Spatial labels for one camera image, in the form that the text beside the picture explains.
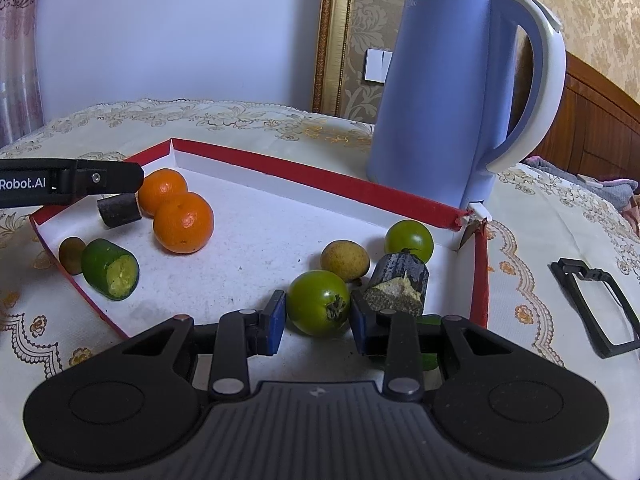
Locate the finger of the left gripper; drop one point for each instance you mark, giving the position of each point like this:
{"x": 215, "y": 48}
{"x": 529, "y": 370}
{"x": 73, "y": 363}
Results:
{"x": 95, "y": 177}

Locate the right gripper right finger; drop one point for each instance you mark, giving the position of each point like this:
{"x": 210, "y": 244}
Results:
{"x": 391, "y": 338}

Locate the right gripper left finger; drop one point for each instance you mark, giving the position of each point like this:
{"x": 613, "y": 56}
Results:
{"x": 240, "y": 335}

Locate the small dark sugarcane piece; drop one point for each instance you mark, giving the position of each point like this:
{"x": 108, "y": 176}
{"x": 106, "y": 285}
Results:
{"x": 118, "y": 210}

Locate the large dark sugarcane piece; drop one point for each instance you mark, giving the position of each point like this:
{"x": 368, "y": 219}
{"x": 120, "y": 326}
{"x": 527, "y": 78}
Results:
{"x": 399, "y": 283}

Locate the small orange mandarin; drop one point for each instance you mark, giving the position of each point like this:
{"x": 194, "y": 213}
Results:
{"x": 157, "y": 187}

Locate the small brown longan fruit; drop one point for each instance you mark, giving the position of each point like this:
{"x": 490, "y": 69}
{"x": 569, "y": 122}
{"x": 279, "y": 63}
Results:
{"x": 69, "y": 254}

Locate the green persimmon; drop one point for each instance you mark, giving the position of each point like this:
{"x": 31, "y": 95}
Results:
{"x": 317, "y": 303}
{"x": 412, "y": 236}

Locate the yellow-brown round fruit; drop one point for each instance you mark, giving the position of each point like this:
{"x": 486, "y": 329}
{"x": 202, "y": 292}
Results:
{"x": 347, "y": 259}

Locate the cut green cucumber piece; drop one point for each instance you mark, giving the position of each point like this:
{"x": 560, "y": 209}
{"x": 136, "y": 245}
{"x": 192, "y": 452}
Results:
{"x": 110, "y": 269}

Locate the large orange mandarin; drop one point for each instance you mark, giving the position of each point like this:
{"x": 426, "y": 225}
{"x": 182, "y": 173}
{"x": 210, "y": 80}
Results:
{"x": 184, "y": 223}

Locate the pink patterned curtain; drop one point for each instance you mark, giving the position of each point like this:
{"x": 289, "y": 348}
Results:
{"x": 21, "y": 111}

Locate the red shallow cardboard box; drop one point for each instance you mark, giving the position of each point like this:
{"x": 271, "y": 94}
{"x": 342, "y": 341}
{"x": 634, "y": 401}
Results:
{"x": 272, "y": 218}

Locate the cream gold patterned tablecloth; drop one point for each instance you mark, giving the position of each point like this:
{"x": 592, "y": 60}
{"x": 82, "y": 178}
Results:
{"x": 536, "y": 219}

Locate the blue electric kettle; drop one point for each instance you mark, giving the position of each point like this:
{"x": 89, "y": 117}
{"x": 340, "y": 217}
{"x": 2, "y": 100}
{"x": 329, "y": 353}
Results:
{"x": 473, "y": 88}

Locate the colourful bedding pile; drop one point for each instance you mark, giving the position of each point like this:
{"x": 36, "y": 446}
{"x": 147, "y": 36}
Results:
{"x": 622, "y": 193}

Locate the wooden bed headboard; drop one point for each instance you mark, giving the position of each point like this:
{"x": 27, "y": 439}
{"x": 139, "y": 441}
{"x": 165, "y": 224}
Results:
{"x": 596, "y": 129}

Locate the black rectangular plastic frame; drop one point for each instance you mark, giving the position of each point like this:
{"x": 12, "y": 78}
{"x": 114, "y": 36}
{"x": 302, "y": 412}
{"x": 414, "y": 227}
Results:
{"x": 610, "y": 321}

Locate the white wall light switches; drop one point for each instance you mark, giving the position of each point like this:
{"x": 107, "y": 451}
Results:
{"x": 376, "y": 65}

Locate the gold picture frame moulding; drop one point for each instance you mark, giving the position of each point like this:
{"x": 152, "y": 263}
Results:
{"x": 348, "y": 29}

